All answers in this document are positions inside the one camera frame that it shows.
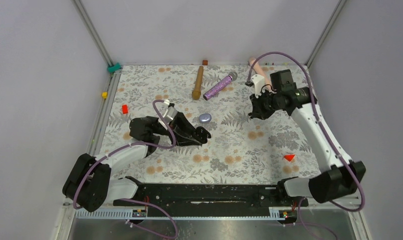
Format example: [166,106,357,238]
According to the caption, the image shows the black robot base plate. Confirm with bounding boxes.
[130,177,309,219]

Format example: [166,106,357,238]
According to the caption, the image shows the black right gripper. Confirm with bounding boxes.
[249,88,281,121]

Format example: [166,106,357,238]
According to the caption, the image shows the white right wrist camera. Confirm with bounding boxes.
[249,74,265,99]

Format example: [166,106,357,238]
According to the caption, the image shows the teal corner clamp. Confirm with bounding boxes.
[107,62,122,74]

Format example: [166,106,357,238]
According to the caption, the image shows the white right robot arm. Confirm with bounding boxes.
[247,69,366,206]

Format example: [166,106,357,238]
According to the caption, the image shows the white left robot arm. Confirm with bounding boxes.
[62,111,212,212]

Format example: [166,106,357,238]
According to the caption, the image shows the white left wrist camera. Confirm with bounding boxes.
[159,103,178,125]

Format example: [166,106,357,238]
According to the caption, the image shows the small yellow cube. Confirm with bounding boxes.
[101,92,108,99]

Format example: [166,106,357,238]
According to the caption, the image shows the pink microphone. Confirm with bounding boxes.
[248,57,272,90]

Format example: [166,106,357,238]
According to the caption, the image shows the small red block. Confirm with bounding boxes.
[121,104,129,115]

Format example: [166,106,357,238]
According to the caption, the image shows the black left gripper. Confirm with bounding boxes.
[149,111,205,147]

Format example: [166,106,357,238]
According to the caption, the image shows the floral table mat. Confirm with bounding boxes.
[100,65,320,185]

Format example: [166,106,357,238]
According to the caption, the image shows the red triangle block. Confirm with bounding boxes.
[283,154,296,162]

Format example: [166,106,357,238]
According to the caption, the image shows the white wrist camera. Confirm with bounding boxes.
[159,103,178,125]
[249,74,265,99]

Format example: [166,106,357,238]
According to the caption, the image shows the gold microphone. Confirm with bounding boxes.
[191,65,204,100]

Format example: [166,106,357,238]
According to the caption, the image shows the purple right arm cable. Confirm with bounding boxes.
[247,51,366,240]

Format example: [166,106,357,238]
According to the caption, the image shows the purple earbud charging case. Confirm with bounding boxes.
[198,113,212,124]

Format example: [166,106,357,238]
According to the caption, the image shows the purple glitter microphone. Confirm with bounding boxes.
[203,71,238,101]

